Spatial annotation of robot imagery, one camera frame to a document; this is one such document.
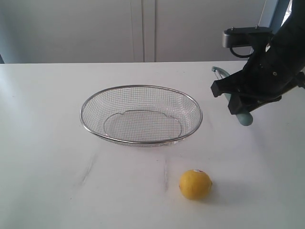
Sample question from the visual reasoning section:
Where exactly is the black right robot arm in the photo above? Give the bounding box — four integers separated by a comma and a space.
211, 0, 305, 115

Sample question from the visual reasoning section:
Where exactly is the yellow lemon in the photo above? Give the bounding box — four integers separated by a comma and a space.
179, 169, 213, 200

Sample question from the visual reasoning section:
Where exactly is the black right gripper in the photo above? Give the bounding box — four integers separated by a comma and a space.
211, 35, 305, 115

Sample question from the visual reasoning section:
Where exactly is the blue window frame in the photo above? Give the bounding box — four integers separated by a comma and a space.
257, 0, 292, 34

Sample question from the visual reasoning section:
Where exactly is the metal wire mesh basket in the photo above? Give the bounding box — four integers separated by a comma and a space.
80, 85, 203, 147

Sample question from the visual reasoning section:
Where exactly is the teal handled peeler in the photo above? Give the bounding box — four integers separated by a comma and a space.
212, 66, 253, 126

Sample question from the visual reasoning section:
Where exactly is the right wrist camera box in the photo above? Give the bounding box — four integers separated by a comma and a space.
222, 26, 273, 48

